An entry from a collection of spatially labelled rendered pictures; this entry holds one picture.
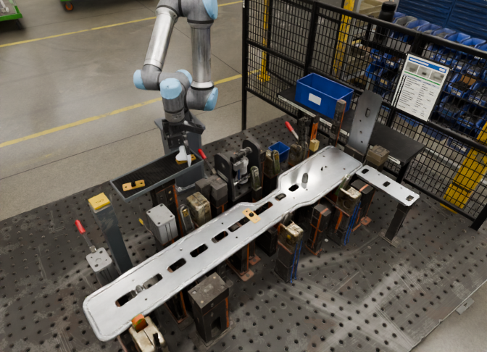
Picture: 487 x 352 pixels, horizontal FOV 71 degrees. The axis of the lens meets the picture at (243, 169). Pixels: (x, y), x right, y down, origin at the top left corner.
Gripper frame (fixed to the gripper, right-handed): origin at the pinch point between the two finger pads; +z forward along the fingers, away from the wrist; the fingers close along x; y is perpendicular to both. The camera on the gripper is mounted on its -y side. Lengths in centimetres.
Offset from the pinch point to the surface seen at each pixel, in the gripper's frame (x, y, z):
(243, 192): 11.5, -22.7, 21.5
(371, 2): -169, -253, 10
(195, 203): 19.3, 3.2, 10.0
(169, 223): 25.7, 15.9, 8.9
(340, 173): 23, -70, 18
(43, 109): -292, 88, 118
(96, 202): 10.0, 39.0, 1.9
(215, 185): 12.6, -8.4, 10.3
